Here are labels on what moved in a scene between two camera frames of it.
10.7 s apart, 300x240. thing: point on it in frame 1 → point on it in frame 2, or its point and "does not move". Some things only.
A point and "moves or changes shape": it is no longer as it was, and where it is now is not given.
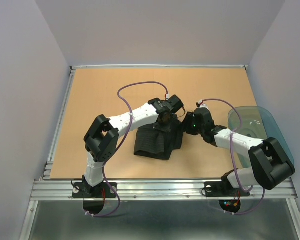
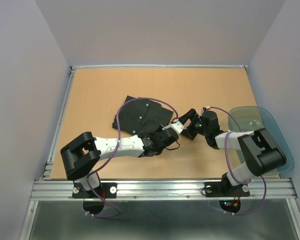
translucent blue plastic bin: x=257 y=122 does not move
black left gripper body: x=166 y=125 → x=160 y=150
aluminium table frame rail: x=51 y=189 does not move
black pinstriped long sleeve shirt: x=156 y=144 moves or changes shape
